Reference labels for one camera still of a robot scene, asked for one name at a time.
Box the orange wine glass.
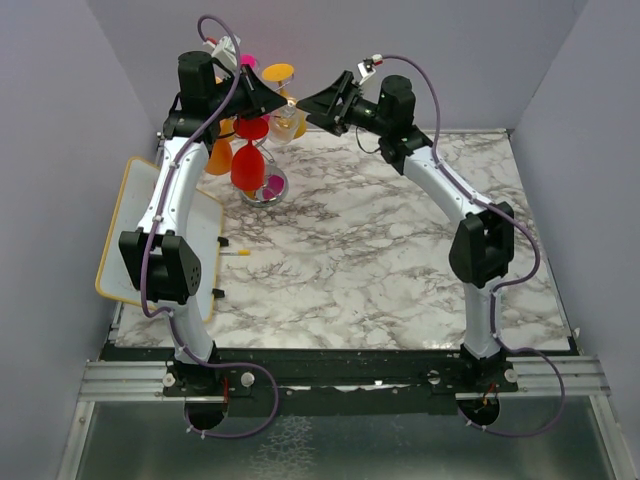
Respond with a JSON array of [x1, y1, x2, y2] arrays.
[[205, 119, 235, 176]]

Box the red wine glass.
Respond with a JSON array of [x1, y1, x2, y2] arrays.
[[231, 117, 269, 191]]

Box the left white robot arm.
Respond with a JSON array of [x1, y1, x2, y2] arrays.
[[118, 51, 286, 395]]

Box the clear wine glass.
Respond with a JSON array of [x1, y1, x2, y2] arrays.
[[269, 98, 307, 145]]

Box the chrome wine glass rack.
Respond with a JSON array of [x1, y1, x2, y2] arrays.
[[234, 59, 301, 207]]

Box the yellow framed whiteboard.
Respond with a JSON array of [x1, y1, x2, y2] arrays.
[[95, 157, 224, 322]]

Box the yellow wine glass right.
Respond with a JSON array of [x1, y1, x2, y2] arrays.
[[261, 62, 307, 140]]

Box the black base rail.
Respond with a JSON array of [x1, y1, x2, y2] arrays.
[[100, 345, 517, 418]]

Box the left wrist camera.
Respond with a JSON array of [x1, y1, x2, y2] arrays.
[[205, 36, 239, 70]]

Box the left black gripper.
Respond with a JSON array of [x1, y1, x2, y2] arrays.
[[206, 62, 285, 120]]

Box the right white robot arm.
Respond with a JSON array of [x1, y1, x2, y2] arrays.
[[297, 71, 514, 391]]

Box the pink wine glass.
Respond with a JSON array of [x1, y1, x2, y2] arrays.
[[240, 54, 260, 71]]

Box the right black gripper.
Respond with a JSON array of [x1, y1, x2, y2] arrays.
[[297, 71, 391, 137]]

